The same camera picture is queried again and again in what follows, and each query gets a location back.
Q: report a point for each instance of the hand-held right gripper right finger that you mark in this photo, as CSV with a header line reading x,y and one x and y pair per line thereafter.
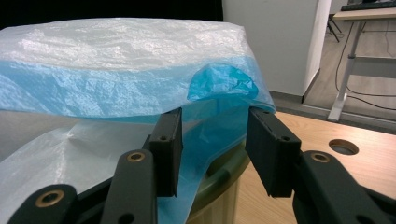
x,y
271,155

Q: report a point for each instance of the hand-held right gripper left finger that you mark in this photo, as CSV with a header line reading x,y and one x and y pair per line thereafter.
x,y
166,155

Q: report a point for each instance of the green plastic trash bin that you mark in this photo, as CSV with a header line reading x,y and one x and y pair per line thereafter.
x,y
221,183

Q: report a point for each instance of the white blue-edged plastic garbage bag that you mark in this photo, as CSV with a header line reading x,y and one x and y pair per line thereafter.
x,y
109,77

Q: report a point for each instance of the white cabinet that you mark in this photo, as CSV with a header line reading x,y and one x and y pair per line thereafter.
x,y
274,43

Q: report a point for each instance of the black stand legs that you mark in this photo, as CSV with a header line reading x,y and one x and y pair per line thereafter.
x,y
333,28

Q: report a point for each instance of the desk with white metal frame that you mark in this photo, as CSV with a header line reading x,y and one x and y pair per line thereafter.
x,y
348,68

